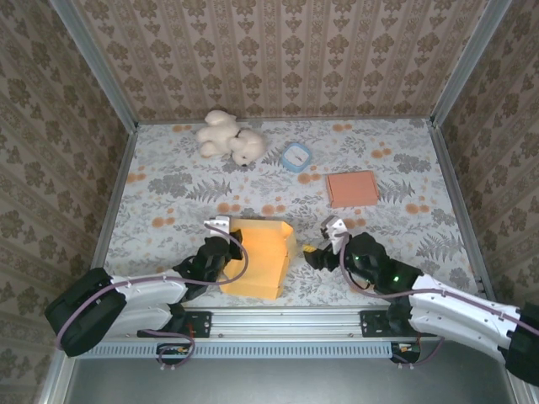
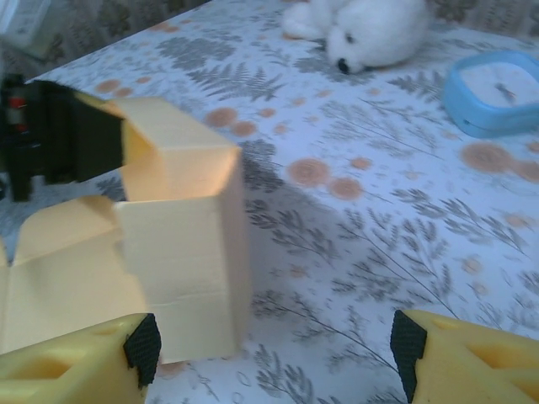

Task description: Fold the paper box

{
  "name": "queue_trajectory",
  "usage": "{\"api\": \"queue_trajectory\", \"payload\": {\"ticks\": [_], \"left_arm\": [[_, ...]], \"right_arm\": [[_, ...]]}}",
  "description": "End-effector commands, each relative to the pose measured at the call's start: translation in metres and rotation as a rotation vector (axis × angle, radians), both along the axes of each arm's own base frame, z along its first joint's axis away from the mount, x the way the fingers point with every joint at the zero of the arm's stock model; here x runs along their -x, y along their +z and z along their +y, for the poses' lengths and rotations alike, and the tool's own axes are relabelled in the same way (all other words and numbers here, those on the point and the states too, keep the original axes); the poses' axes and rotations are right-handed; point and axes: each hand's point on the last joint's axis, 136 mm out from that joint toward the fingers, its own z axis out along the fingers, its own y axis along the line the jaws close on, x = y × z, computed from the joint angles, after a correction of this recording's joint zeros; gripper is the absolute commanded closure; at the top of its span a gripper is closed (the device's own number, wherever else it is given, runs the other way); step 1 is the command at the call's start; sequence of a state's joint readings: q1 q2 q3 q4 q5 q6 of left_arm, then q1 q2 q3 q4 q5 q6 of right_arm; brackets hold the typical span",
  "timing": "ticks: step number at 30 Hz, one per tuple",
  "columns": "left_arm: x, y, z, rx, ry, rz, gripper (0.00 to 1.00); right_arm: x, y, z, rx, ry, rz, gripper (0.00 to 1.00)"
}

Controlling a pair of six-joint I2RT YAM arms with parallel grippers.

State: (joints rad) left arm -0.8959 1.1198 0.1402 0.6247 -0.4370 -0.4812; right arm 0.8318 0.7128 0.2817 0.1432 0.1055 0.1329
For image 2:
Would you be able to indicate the white plush toy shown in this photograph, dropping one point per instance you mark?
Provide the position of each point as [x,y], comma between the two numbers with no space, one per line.
[379,33]

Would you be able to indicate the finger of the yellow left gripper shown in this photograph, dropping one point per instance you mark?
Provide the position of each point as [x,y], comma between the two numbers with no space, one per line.
[101,139]

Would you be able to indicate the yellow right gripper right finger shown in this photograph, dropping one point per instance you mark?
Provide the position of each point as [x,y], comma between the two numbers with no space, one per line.
[484,362]

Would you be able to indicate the yellow paper box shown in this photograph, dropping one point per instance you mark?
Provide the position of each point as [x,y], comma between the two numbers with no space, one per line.
[181,235]

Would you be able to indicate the aluminium frame post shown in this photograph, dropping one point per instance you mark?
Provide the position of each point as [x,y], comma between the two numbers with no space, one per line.
[23,25]

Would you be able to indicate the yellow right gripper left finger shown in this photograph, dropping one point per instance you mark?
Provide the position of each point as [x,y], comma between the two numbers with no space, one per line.
[50,366]

